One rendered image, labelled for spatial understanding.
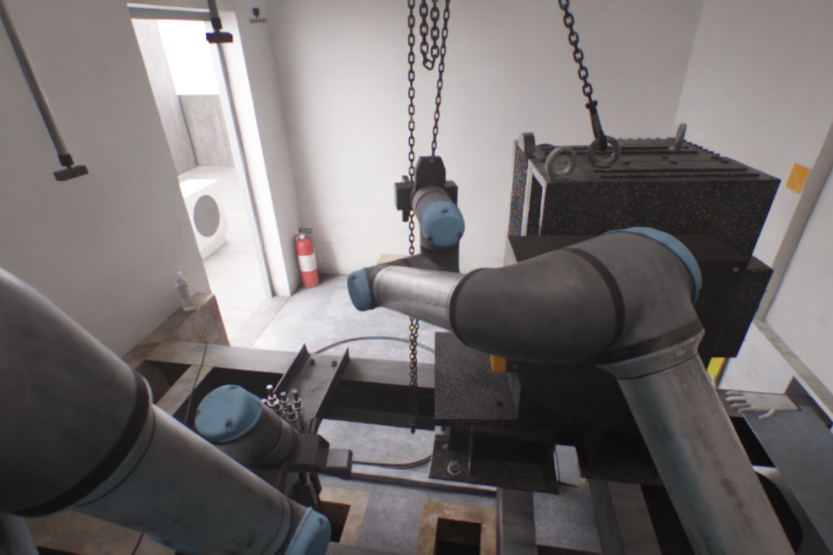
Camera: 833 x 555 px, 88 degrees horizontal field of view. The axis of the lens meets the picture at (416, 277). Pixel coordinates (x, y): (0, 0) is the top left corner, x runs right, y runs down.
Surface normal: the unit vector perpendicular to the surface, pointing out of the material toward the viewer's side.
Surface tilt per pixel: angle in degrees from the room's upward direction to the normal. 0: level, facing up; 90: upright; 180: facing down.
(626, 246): 12
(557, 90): 90
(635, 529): 0
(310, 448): 25
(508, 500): 0
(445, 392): 0
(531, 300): 55
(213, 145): 90
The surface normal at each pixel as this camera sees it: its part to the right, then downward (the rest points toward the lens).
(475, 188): -0.16, 0.49
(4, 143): 0.99, 0.06
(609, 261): 0.15, -0.66
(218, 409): -0.18, -0.60
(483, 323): -0.67, 0.21
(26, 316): 0.76, -0.63
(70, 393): 0.87, -0.28
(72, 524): -0.03, -0.87
